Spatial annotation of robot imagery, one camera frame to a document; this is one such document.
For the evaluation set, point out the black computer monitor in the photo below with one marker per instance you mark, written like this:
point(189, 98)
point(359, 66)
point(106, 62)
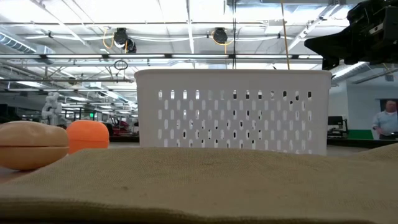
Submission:
point(336, 123)

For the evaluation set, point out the white humanoid robot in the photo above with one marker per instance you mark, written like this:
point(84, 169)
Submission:
point(52, 109)

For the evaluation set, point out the person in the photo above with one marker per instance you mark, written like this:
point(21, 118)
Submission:
point(387, 123)

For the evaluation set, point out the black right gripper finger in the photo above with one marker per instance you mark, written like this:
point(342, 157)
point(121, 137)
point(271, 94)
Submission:
point(332, 45)

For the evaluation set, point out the tan toy potato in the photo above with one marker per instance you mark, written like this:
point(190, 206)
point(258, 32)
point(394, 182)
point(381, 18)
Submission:
point(31, 146)

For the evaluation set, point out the white perforated plastic basket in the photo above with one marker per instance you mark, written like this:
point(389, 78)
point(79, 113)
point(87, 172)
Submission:
point(233, 81)

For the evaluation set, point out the orange toy fruit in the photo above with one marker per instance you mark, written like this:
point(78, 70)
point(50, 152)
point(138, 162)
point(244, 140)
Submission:
point(88, 135)

